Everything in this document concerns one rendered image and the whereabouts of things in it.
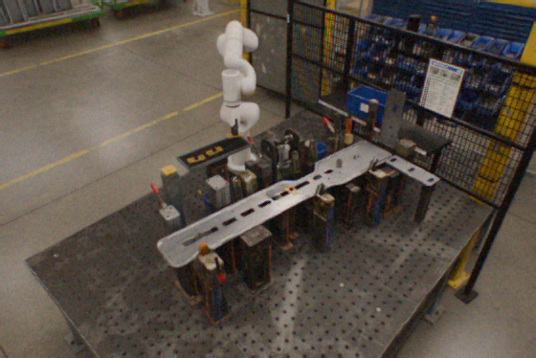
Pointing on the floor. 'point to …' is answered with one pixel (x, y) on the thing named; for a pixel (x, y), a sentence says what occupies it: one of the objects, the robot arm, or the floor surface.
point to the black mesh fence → (417, 102)
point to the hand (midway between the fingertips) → (234, 130)
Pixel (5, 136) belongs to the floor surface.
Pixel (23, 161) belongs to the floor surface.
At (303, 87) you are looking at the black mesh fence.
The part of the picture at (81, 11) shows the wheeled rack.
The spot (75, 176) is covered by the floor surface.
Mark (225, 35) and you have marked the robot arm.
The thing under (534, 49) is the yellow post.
